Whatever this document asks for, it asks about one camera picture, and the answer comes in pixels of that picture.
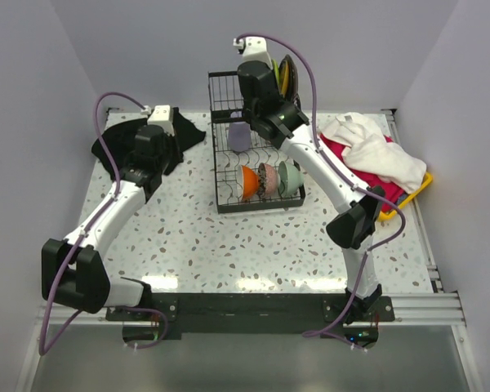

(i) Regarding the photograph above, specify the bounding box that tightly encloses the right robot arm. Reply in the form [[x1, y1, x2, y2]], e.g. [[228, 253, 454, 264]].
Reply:
[[237, 60, 384, 314]]

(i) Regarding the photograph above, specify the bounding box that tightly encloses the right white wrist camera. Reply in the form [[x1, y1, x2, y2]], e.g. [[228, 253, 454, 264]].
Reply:
[[233, 36, 273, 69]]

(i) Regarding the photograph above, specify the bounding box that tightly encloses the black wire dish rack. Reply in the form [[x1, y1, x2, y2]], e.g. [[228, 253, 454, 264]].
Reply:
[[208, 71, 305, 214]]

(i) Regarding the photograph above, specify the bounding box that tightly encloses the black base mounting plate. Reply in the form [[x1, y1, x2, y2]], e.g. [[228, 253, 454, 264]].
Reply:
[[106, 293, 395, 347]]

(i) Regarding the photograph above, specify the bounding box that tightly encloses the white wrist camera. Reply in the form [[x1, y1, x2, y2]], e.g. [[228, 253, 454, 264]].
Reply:
[[140, 105, 176, 136], [233, 36, 273, 69]]

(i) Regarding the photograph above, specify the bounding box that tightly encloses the yellow plastic tray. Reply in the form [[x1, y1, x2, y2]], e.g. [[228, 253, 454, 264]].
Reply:
[[378, 172, 434, 221]]

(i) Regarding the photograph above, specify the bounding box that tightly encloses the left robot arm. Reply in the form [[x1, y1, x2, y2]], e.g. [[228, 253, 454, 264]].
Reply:
[[42, 122, 181, 314]]

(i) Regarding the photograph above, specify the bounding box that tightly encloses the magenta cloth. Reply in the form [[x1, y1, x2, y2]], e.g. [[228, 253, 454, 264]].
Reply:
[[319, 134, 406, 205]]

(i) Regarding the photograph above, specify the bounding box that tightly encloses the red floral plate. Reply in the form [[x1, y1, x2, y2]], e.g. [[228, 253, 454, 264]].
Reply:
[[292, 61, 299, 104]]

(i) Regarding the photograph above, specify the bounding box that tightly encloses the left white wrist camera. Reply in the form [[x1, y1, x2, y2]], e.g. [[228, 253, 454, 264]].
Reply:
[[140, 105, 176, 136]]

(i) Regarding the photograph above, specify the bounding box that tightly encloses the black cloth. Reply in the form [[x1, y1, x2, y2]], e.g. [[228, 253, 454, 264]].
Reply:
[[103, 107, 207, 176]]

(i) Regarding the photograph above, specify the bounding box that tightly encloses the yellow patterned plate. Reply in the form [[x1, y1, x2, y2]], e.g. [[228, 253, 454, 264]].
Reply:
[[278, 57, 288, 98]]

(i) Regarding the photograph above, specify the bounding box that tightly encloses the white towel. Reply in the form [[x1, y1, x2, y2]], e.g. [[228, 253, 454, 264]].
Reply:
[[320, 112, 427, 194]]

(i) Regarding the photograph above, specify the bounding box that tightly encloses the celadon green bowl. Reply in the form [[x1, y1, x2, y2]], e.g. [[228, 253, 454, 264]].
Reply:
[[278, 161, 304, 198]]

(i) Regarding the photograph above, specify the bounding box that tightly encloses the lavender plastic cup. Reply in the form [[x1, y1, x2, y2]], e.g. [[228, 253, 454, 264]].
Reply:
[[227, 111, 252, 154]]

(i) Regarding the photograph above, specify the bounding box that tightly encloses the leaf patterned bowl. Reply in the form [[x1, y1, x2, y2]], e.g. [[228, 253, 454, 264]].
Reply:
[[257, 163, 279, 199]]

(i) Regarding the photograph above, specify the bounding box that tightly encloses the lime green plate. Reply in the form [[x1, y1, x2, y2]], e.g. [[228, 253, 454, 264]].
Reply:
[[271, 58, 281, 92]]

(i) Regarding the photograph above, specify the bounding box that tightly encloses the white pink bowl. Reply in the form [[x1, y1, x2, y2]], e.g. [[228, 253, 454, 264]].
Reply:
[[236, 165, 260, 202]]

